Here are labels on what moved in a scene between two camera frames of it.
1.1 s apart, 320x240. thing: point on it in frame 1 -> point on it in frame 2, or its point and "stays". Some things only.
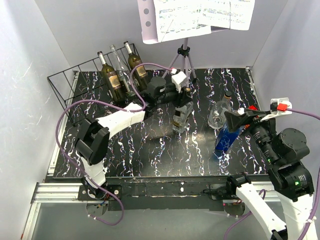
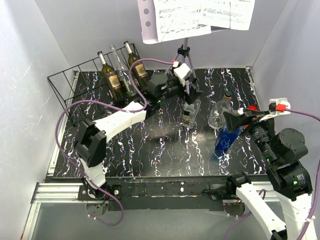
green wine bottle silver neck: x=116 y=89 stays
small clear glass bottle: x=216 y=118 stays
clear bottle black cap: x=181 y=116 -> x=190 y=113
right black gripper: x=234 y=120 stays
